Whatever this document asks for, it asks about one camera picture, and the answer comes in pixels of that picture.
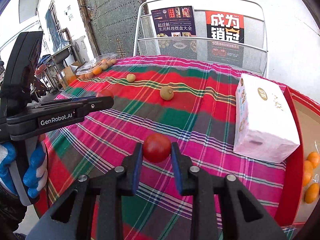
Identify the red tomato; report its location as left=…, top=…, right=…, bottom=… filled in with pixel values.
left=143, top=133, right=171, bottom=163
left=96, top=89, right=114, bottom=98

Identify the blue white gloved hand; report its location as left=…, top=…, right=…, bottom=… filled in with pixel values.
left=1, top=134, right=48, bottom=202

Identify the metal shelf cart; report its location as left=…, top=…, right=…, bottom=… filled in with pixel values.
left=35, top=28, right=76, bottom=92

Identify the cardboard box on floor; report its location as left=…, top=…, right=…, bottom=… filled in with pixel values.
left=57, top=61, right=82, bottom=89

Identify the red cardboard box tray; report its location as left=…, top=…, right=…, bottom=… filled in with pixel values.
left=274, top=87, right=319, bottom=226

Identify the clear plastic fruit container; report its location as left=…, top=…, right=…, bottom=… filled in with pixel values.
left=75, top=53, right=117, bottom=79

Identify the orange under gripper right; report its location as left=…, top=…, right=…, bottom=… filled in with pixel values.
left=304, top=183, right=319, bottom=204

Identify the orange under gripper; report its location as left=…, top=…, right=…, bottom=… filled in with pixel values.
left=304, top=183, right=319, bottom=204
left=303, top=160, right=313, bottom=187

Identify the orange under gripper left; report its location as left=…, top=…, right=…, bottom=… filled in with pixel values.
left=303, top=160, right=313, bottom=187

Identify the pink tissue pack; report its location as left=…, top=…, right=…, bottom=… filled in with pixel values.
left=233, top=73, right=300, bottom=164

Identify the brown kiwi far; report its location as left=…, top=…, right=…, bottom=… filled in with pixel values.
left=126, top=74, right=136, bottom=83

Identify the brown kiwi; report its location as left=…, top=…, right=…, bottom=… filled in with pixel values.
left=159, top=86, right=174, bottom=101
left=126, top=74, right=136, bottom=83

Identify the orange in box far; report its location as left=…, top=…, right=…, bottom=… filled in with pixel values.
left=307, top=152, right=320, bottom=168

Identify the plaid tablecloth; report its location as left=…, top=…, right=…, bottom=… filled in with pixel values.
left=34, top=55, right=296, bottom=240

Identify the brown kiwi near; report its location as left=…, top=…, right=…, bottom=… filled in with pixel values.
left=159, top=86, right=174, bottom=101

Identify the studded metal door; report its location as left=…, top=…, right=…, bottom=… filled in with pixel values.
left=77, top=0, right=146, bottom=59

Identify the purple cookbook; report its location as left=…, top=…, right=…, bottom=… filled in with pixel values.
left=151, top=6, right=196, bottom=37

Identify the white metal mesh rack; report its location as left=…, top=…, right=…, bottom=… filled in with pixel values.
left=133, top=0, right=267, bottom=76

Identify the red black poster book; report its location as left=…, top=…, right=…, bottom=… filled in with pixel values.
left=205, top=11, right=245, bottom=43

